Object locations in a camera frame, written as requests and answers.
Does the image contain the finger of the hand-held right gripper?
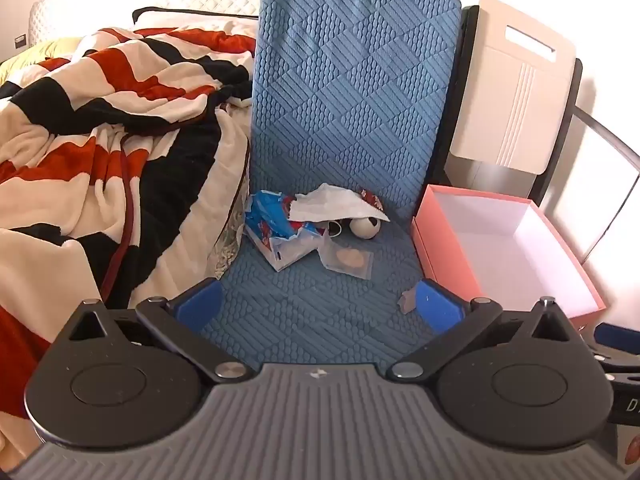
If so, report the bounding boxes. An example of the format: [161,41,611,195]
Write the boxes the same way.
[591,322,640,376]

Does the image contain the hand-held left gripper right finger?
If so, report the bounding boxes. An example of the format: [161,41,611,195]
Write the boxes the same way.
[386,279,574,382]

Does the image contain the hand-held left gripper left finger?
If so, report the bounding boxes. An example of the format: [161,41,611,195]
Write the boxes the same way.
[66,278,255,386]

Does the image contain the pink cardboard box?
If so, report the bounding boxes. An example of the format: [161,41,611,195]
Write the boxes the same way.
[411,184,608,331]

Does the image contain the clear plastic puff packet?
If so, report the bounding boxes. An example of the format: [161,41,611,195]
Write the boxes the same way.
[320,242,375,279]

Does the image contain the white printed box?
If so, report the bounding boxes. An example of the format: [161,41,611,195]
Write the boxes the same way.
[617,422,640,468]

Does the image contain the small panda ball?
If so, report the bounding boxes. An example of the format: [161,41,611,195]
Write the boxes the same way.
[349,216,380,241]

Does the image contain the blue white plastic bag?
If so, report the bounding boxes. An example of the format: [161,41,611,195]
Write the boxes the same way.
[243,190,331,273]

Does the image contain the small red patterned packet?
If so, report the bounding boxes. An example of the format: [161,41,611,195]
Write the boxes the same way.
[357,187,386,211]

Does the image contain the white tissue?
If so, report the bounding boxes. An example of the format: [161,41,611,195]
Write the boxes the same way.
[289,183,391,223]

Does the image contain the cream plastic folding panel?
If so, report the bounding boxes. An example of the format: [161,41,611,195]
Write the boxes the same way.
[445,0,576,196]

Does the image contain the blue textured cushion mat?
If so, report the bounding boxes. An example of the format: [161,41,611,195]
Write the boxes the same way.
[200,0,463,367]

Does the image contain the red black white striped blanket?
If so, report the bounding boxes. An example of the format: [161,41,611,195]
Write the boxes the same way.
[0,25,258,421]

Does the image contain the white pillow with black edge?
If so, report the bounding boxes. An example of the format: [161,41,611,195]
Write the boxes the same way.
[132,6,261,41]

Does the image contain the yellow pillow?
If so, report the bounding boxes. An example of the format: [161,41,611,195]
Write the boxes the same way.
[0,37,83,81]

